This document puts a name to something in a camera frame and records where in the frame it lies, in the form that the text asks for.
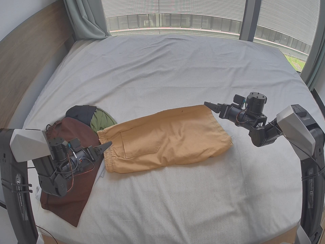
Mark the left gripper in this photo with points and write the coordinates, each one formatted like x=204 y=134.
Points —
x=90 y=155

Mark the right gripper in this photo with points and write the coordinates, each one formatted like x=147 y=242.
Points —
x=229 y=112

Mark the tan shorts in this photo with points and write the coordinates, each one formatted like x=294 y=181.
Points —
x=165 y=138

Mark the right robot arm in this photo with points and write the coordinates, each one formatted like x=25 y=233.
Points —
x=292 y=128

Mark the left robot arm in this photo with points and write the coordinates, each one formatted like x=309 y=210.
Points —
x=25 y=146

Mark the green garment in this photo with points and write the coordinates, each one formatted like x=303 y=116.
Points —
x=102 y=121

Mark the black garment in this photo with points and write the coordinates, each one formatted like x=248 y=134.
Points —
x=78 y=114

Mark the brown garment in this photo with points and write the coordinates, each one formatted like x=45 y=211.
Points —
x=73 y=199

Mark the window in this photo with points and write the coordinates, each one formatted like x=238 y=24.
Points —
x=177 y=4

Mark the grey-green curtain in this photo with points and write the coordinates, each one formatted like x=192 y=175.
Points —
x=81 y=11

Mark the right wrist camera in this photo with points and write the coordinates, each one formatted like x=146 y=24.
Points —
x=239 y=100

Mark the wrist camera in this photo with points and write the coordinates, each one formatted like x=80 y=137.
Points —
x=75 y=144
x=239 y=100

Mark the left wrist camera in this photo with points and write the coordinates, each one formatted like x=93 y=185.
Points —
x=75 y=144

